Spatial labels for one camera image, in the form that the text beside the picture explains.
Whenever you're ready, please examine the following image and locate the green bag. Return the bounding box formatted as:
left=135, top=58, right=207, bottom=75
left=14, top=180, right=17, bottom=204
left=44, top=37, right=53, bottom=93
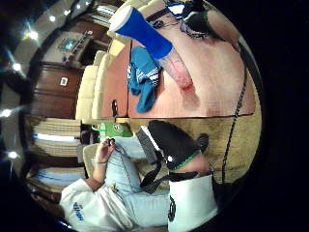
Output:
left=96, top=121, right=133, bottom=139

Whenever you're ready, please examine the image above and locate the wooden staircase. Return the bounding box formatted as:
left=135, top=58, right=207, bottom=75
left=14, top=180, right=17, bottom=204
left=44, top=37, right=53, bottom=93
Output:
left=27, top=117, right=87, bottom=194

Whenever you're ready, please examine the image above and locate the cream sofa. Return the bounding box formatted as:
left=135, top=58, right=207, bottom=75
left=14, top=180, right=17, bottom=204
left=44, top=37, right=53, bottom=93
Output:
left=74, top=38, right=125, bottom=121

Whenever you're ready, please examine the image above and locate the person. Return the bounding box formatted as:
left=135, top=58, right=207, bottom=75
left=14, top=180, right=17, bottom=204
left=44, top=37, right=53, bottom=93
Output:
left=59, top=134, right=172, bottom=232

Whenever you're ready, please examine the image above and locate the brown wooden cabinet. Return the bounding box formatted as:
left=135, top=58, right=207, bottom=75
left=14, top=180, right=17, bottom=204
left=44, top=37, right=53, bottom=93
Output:
left=31, top=62, right=85, bottom=120

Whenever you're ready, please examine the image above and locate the blue cloth with white stripes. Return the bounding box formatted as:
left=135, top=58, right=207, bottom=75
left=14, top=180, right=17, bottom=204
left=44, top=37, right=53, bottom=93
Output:
left=126, top=45, right=162, bottom=114

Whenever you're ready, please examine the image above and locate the framed picture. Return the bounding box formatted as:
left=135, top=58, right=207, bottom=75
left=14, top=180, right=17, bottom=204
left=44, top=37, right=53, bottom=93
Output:
left=59, top=38, right=78, bottom=52

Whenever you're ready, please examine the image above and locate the black device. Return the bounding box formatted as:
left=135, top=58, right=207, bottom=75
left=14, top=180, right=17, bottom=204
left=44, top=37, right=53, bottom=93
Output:
left=180, top=0, right=240, bottom=44

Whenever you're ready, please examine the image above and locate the black braided cable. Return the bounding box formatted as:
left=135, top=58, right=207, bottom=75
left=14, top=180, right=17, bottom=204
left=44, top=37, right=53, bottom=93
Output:
left=221, top=38, right=249, bottom=186

